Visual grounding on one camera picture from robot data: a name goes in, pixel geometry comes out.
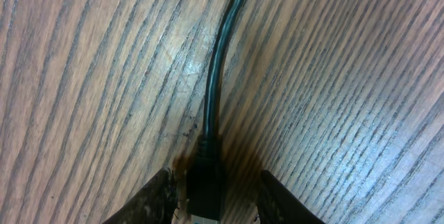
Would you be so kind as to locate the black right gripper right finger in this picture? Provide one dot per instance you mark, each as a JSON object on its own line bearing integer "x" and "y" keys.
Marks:
{"x": 277, "y": 205}

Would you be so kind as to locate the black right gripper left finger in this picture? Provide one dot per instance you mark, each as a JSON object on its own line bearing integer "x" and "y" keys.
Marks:
{"x": 154, "y": 203}

